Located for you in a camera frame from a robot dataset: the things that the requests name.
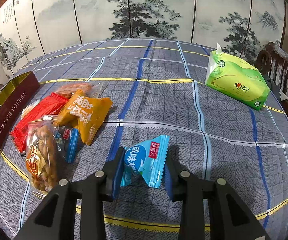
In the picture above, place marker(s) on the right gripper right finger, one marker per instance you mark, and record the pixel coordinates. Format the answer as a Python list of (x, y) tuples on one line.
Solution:
[(230, 217)]

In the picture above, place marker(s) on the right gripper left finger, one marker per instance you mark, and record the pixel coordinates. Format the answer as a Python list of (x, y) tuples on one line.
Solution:
[(54, 218)]

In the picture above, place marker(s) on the white blue cracker packet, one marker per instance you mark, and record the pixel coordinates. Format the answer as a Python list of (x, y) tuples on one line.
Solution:
[(27, 109)]

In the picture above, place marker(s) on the light blue candy packet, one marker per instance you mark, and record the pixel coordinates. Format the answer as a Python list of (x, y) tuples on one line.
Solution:
[(147, 160)]

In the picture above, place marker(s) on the clear peanut bag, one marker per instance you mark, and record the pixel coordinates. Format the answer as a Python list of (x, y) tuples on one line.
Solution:
[(41, 153)]

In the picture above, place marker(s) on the red snack packet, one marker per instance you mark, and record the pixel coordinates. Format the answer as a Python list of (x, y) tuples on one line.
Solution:
[(50, 105)]

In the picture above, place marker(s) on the dark blue candy packet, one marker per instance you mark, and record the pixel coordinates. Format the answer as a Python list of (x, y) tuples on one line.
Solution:
[(66, 139)]

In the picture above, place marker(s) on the orange snack packet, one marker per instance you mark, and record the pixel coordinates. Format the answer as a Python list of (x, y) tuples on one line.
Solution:
[(89, 113)]

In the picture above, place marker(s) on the clear almond bag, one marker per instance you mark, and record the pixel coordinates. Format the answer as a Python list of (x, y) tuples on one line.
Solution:
[(89, 90)]

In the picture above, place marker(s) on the red gold toffee tin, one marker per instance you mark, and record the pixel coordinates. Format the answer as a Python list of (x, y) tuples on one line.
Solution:
[(13, 97)]

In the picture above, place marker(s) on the blue plaid tablecloth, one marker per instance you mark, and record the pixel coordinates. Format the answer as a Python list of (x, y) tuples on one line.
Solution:
[(157, 87)]

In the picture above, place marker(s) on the painted folding screen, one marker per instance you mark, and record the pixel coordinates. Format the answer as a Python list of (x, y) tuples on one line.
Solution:
[(31, 28)]

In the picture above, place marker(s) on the green tissue pack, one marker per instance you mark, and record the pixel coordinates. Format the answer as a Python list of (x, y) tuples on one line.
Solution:
[(236, 78)]

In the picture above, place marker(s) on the dark wooden chair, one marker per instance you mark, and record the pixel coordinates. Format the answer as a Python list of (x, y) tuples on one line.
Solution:
[(272, 62)]

